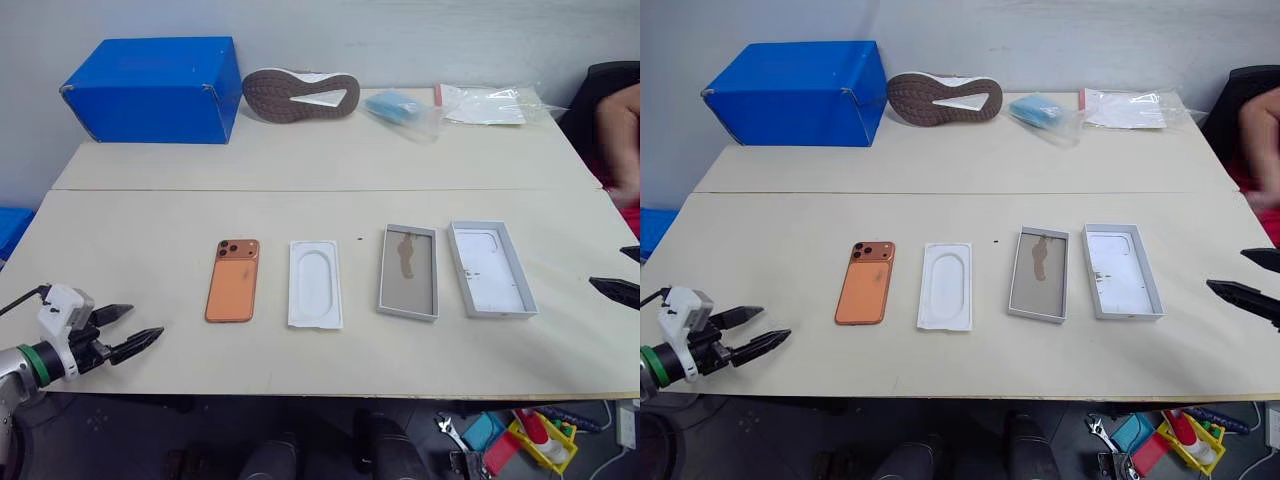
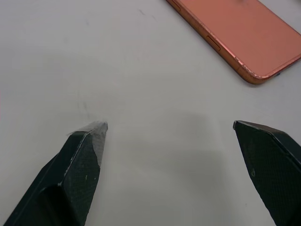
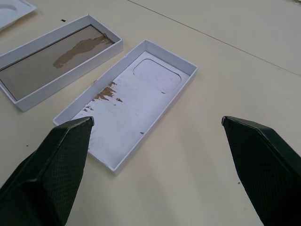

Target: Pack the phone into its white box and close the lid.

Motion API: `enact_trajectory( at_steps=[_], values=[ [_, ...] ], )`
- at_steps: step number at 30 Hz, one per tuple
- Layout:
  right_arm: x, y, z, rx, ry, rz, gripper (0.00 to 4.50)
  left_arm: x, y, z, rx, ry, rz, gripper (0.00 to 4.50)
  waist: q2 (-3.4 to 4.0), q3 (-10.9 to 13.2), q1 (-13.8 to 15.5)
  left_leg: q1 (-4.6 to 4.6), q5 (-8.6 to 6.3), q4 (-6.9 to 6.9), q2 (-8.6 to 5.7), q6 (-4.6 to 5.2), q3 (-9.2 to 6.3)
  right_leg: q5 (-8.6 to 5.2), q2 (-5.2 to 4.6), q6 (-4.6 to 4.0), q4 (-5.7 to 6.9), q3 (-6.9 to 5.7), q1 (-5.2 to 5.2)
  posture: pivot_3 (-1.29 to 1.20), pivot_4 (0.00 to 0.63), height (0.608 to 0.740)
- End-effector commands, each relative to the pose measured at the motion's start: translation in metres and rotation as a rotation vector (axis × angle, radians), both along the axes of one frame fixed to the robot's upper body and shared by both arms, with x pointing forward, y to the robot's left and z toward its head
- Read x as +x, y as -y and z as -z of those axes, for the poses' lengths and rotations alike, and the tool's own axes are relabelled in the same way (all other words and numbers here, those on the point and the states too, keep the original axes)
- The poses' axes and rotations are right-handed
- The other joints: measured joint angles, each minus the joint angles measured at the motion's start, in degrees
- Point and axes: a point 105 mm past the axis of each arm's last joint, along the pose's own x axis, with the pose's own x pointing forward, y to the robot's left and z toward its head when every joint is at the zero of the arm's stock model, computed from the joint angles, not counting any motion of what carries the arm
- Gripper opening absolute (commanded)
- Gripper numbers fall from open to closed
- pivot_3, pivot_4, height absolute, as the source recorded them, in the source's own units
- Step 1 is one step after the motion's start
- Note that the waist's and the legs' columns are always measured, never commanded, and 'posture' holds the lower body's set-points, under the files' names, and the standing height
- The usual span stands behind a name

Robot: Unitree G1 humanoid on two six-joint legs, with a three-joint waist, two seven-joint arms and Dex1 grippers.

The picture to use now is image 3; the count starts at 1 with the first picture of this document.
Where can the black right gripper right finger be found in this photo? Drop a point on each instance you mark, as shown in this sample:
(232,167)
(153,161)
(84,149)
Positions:
(270,169)

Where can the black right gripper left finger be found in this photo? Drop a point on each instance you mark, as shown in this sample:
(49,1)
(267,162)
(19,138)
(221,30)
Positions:
(44,179)

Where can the white box with brown lining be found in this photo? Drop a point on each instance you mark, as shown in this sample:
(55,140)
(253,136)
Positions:
(42,70)

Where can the white box with white insert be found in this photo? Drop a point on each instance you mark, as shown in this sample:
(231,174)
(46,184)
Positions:
(131,113)

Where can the white plastic tub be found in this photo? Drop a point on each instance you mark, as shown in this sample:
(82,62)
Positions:
(14,14)

